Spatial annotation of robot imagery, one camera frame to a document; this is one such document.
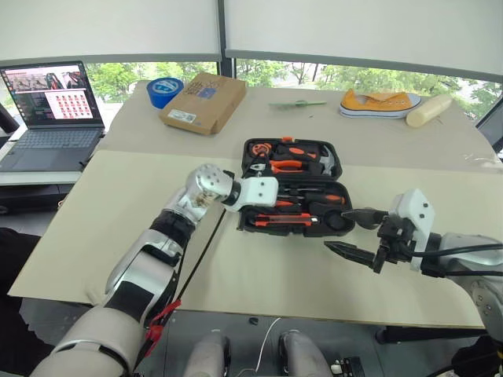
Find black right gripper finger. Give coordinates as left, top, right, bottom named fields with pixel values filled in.
left=324, top=240, right=384, bottom=275
left=340, top=207, right=388, bottom=231

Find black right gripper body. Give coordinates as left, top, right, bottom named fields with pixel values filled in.
left=375, top=214, right=420, bottom=264

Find black electrical tape roll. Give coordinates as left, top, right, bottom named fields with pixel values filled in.
left=325, top=211, right=353, bottom=233

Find black orange utility knife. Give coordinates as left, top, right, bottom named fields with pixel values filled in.
left=253, top=214, right=319, bottom=228

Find black plastic tool case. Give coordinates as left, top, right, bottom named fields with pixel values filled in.
left=237, top=136, right=354, bottom=238

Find beige paper table sheet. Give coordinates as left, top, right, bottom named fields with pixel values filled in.
left=7, top=150, right=486, bottom=329
left=97, top=80, right=503, bottom=174

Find black table foot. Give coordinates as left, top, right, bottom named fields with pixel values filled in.
left=375, top=325, right=488, bottom=346

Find grey rounded robot knee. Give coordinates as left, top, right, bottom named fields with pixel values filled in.
left=182, top=331, right=231, bottom=377
left=278, top=329, right=333, bottom=377

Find yellow canvas shoe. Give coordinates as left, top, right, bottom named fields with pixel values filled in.
left=339, top=89, right=423, bottom=120

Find black floor device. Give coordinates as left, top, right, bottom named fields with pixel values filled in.
left=329, top=356, right=365, bottom=377

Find cream cylinder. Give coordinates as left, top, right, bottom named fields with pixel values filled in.
left=405, top=93, right=453, bottom=129

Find green plastic strip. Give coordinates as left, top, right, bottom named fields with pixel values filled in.
left=268, top=100, right=328, bottom=111

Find dark trouser leg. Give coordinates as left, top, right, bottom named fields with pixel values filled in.
left=451, top=341, right=498, bottom=377

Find white roller blind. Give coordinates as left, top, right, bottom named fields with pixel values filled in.
left=0, top=0, right=223, bottom=66
left=223, top=0, right=503, bottom=78

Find brown cardboard parcel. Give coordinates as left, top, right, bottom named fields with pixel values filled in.
left=159, top=72, right=248, bottom=136

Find blue tape roll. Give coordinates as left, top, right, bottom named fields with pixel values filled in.
left=146, top=77, right=185, bottom=110

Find grey laptop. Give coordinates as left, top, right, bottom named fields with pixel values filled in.
left=0, top=60, right=107, bottom=174

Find white side table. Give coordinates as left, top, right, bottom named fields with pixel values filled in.
left=0, top=170, right=83, bottom=188

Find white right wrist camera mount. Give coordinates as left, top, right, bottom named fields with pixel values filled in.
left=388, top=188, right=436, bottom=273

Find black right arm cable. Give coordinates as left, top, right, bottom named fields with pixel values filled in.
left=410, top=243, right=503, bottom=278

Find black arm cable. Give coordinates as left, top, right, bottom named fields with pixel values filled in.
left=410, top=243, right=503, bottom=278
left=133, top=207, right=228, bottom=370

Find claw hammer orange black handle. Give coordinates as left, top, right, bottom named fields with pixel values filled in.
left=274, top=143, right=340, bottom=176

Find orange handled pliers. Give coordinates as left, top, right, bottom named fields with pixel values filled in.
left=249, top=159, right=306, bottom=176

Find white floor cable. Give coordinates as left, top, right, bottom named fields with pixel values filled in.
left=239, top=317, right=283, bottom=374

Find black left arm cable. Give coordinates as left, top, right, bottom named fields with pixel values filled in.
left=133, top=207, right=228, bottom=370

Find red cable clip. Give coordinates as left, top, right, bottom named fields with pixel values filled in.
left=144, top=298, right=182, bottom=357

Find dark window post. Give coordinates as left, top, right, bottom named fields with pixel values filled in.
left=217, top=0, right=237, bottom=82

